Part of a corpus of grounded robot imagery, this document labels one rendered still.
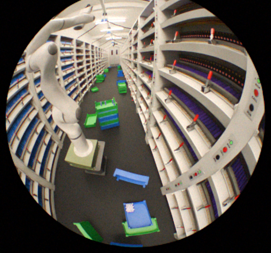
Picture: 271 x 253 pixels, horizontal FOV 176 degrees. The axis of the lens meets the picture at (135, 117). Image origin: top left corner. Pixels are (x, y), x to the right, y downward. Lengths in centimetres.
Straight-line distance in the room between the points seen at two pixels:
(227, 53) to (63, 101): 68
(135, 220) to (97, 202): 41
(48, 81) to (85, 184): 101
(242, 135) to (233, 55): 22
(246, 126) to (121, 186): 102
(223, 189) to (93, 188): 106
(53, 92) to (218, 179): 78
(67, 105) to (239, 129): 69
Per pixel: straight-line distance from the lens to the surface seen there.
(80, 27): 77
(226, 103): 36
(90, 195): 110
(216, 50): 36
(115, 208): 103
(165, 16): 86
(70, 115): 52
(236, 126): 31
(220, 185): 44
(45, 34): 50
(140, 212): 98
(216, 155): 36
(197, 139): 45
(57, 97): 49
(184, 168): 58
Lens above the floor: 100
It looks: 38 degrees down
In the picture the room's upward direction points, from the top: 1 degrees clockwise
